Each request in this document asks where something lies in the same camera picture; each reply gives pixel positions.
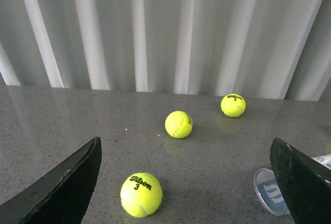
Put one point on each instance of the Head Team tennis ball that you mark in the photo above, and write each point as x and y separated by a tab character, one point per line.
178	124

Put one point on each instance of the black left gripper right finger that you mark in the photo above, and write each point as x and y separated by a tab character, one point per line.
304	183

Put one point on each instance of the wilson 3 tennis ball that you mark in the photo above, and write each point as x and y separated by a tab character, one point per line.
233	105
141	194

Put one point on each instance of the far Wilson 3 tennis ball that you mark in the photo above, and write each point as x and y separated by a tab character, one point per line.
233	105

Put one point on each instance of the near Wilson 3 tennis ball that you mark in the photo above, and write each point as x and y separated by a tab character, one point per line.
141	194

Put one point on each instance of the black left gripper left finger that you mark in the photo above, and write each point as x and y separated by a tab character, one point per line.
63	194

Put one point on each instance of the white pleated curtain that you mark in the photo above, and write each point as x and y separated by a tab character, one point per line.
275	49

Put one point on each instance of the Wilson tennis ball can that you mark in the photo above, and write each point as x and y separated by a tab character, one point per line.
268	191

